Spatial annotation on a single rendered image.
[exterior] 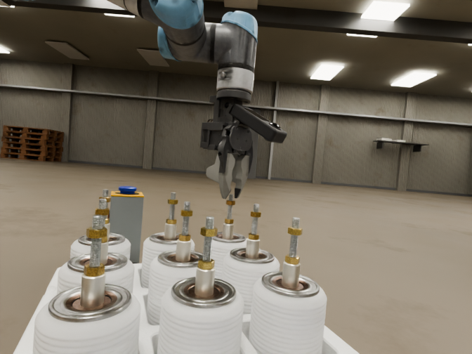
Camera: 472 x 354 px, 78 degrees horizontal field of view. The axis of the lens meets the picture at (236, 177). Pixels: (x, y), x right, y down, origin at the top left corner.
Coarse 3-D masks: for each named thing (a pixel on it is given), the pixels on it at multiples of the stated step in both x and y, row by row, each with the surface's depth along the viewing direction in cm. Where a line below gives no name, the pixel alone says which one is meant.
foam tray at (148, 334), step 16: (48, 288) 48; (144, 288) 50; (144, 304) 45; (32, 320) 38; (144, 320) 40; (32, 336) 35; (144, 336) 37; (336, 336) 40; (16, 352) 32; (32, 352) 32; (144, 352) 34; (240, 352) 36; (256, 352) 36; (336, 352) 37; (352, 352) 37
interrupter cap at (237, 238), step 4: (220, 232) 64; (216, 236) 60; (220, 236) 62; (236, 236) 62; (240, 236) 62; (216, 240) 58; (220, 240) 57; (224, 240) 57; (228, 240) 57; (232, 240) 58; (236, 240) 58; (240, 240) 58; (244, 240) 59
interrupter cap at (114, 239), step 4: (84, 236) 52; (112, 236) 54; (116, 236) 54; (120, 236) 54; (80, 240) 49; (84, 240) 50; (88, 240) 50; (112, 240) 51; (116, 240) 51; (120, 240) 51; (124, 240) 52; (84, 244) 48; (88, 244) 48; (108, 244) 49; (112, 244) 49
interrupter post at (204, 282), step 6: (198, 270) 34; (204, 270) 33; (210, 270) 33; (198, 276) 33; (204, 276) 33; (210, 276) 33; (198, 282) 33; (204, 282) 33; (210, 282) 33; (198, 288) 33; (204, 288) 33; (210, 288) 34; (198, 294) 33; (204, 294) 33; (210, 294) 34
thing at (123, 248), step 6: (126, 240) 53; (72, 246) 49; (78, 246) 48; (84, 246) 48; (90, 246) 48; (108, 246) 49; (114, 246) 49; (120, 246) 50; (126, 246) 51; (72, 252) 48; (78, 252) 47; (84, 252) 47; (90, 252) 47; (114, 252) 49; (120, 252) 50; (126, 252) 51
